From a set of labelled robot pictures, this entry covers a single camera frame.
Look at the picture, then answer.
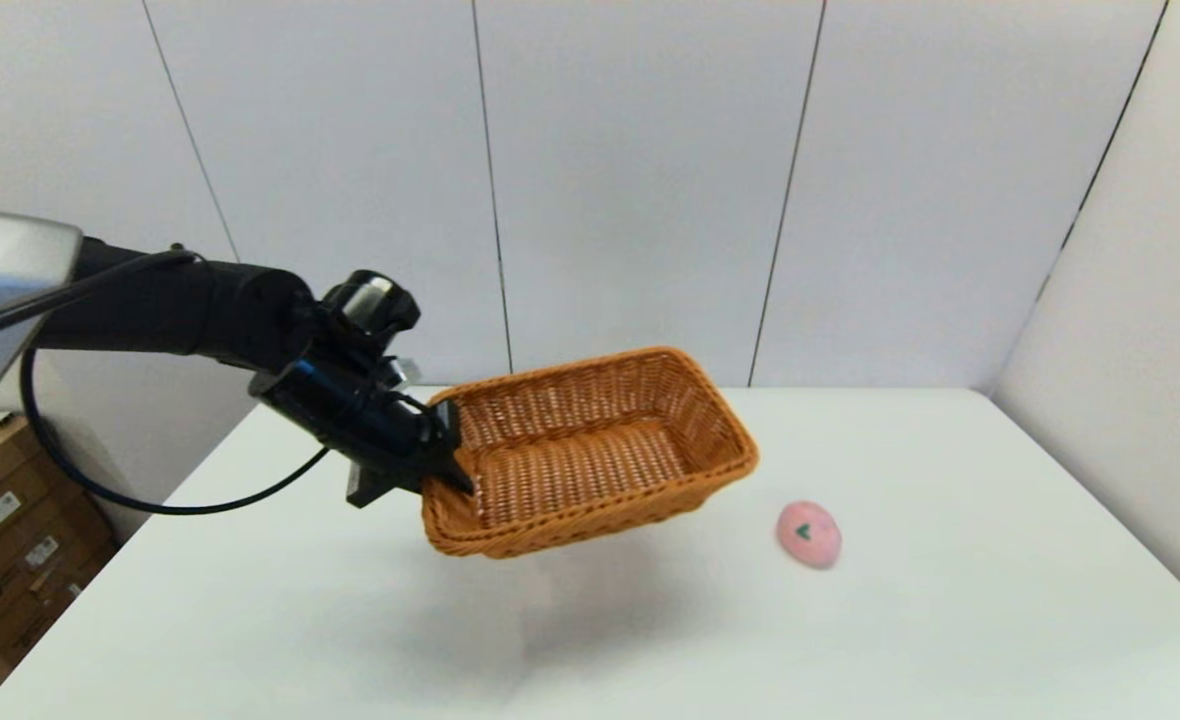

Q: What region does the orange woven wicker basket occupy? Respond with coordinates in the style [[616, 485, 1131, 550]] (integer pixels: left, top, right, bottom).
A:
[[420, 346, 759, 559]]

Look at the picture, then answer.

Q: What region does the pink toy peach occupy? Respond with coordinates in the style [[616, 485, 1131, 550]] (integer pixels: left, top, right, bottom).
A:
[[776, 501, 843, 570]]

